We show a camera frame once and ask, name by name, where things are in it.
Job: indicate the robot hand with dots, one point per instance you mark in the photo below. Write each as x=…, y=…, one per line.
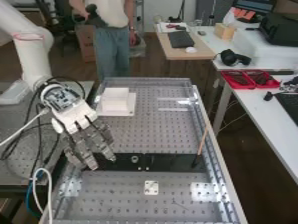
x=71, y=111

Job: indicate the metal nut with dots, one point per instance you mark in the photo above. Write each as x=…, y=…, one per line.
x=133, y=159

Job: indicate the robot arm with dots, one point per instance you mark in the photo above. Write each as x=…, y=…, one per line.
x=27, y=50

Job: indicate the small white box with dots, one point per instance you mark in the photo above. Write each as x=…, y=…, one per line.
x=116, y=100

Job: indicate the cardboard box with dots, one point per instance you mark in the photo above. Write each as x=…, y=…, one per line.
x=87, y=43

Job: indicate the person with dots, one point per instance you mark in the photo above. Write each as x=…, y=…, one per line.
x=113, y=36

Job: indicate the black plate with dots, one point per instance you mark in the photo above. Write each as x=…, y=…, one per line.
x=168, y=161

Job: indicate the small square metal plate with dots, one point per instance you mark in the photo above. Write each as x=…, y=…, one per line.
x=151, y=187

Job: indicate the wooden desk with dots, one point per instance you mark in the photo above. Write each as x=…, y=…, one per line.
x=177, y=55

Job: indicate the clear box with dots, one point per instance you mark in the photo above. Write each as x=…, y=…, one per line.
x=201, y=110

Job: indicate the thin stick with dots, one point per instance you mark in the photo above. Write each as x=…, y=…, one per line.
x=202, y=140

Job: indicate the white mouse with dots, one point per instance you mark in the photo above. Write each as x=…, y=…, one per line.
x=191, y=50

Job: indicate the red tray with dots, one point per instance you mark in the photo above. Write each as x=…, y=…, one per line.
x=264, y=78
x=238, y=79

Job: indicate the black headphones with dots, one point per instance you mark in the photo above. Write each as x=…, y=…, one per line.
x=233, y=57

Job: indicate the tissue box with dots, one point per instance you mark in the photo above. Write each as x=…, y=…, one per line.
x=224, y=31

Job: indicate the long white desk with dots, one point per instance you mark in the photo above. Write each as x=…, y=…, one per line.
x=266, y=123

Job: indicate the black mouse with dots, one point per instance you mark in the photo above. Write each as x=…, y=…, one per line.
x=268, y=96

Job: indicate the large black keyboard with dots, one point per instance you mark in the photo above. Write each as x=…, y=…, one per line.
x=289, y=106

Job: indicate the black case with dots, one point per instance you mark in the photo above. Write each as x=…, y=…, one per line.
x=281, y=30

